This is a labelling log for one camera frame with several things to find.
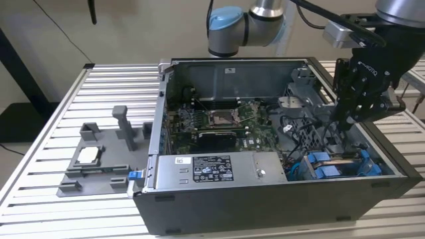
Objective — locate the black perforated plastic panel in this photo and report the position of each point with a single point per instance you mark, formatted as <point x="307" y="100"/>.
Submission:
<point x="307" y="137"/>

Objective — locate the CPU socket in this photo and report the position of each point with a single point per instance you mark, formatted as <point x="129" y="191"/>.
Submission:
<point x="220" y="118"/>

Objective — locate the black stand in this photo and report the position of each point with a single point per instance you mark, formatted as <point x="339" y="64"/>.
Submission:
<point x="20" y="74"/>

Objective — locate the green motherboard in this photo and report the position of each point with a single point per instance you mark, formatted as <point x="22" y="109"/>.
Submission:
<point x="259" y="139"/>

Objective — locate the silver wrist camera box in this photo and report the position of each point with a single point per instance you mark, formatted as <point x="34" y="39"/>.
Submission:
<point x="337" y="35"/>

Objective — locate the gray parts rack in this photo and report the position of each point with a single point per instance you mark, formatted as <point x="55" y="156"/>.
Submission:
<point x="110" y="139"/>

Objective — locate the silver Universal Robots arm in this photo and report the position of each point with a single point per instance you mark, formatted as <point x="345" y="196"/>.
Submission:
<point x="229" y="37"/>

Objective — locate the black graphics card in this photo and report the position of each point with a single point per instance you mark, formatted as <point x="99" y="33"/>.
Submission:
<point x="216" y="140"/>

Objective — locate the silver power supply unit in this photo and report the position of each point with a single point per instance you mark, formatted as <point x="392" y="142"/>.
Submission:
<point x="172" y="174"/>

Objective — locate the silver CPU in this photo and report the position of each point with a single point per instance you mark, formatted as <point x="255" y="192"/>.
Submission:
<point x="88" y="155"/>

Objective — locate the gray metal drive cage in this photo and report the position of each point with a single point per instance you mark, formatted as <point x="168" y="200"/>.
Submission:
<point x="299" y="99"/>

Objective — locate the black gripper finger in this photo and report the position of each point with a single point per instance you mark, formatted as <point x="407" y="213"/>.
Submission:
<point x="373" y="109"/>
<point x="345" y="109"/>

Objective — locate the blue case latch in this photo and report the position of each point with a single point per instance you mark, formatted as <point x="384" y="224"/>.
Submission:
<point x="133" y="175"/>

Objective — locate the black open PC case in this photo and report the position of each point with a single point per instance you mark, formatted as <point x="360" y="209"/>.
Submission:
<point x="249" y="211"/>

